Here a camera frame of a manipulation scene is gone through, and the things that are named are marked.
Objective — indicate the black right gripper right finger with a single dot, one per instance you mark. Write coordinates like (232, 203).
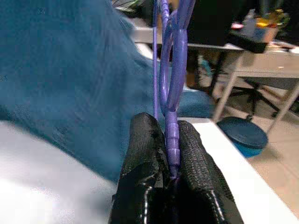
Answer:
(198, 163)

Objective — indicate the black office chair base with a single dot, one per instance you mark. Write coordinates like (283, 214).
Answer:
(257, 98)

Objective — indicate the blue round container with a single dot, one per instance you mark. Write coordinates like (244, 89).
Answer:
(243, 137)

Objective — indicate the blue denim jeans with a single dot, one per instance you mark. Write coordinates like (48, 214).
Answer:
(58, 70)

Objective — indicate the grey desk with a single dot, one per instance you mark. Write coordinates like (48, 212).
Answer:
(268, 67)

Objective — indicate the purple plastic hanger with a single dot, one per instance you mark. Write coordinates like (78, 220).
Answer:
(172, 140)

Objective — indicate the white table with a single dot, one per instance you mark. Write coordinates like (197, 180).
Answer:
(222, 149)

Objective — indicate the black box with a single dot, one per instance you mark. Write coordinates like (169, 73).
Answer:
(247, 42)

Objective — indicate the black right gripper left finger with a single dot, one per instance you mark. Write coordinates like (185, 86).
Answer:
(140, 151)

